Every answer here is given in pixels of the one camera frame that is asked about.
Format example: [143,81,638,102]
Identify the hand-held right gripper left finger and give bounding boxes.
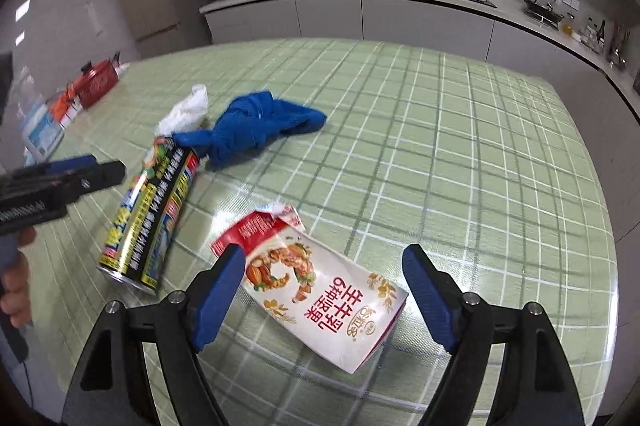
[60,243,247,426]

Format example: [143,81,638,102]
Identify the orange packet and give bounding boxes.
[47,90,81,118]

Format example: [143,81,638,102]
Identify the blue white packets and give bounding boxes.
[22,106,66,158]

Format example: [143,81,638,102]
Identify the row of condiment bottles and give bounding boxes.
[573,18,629,68]

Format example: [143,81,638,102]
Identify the white plastic bag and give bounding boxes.
[154,83,210,140]

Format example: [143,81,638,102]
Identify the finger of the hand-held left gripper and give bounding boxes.
[47,160,126,202]
[25,154,99,178]

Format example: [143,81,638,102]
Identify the white and red carton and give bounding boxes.
[210,202,411,375]

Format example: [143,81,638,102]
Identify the grey base cabinets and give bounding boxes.
[202,0,608,72]

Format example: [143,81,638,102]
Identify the red cooking pot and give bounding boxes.
[75,55,122,110]

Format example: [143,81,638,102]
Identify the black printed can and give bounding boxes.
[97,135,202,297]

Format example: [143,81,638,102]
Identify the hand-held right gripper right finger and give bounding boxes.
[401,243,586,426]

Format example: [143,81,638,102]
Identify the blue cloth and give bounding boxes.
[172,90,328,171]

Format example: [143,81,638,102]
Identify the green checked tablecloth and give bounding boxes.
[0,37,621,426]

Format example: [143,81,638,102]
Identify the small white box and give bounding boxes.
[60,104,84,128]

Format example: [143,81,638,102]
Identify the person's left hand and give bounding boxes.
[0,228,37,330]

